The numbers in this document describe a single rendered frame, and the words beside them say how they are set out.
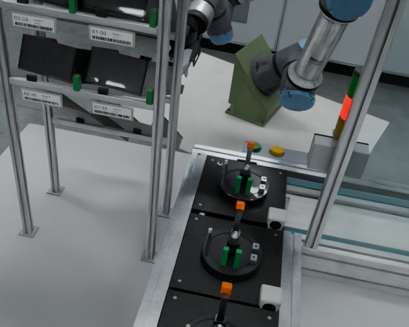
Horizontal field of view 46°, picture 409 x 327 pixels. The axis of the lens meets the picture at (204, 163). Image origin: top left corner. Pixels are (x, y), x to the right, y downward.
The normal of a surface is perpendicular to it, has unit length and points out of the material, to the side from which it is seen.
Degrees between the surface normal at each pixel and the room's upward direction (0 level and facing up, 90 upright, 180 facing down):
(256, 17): 90
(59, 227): 0
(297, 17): 90
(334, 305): 0
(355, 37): 90
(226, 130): 0
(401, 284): 90
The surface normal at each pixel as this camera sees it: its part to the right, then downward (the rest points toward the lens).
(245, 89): -0.47, 0.49
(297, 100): -0.18, 0.90
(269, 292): 0.11, -0.79
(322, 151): -0.17, 0.58
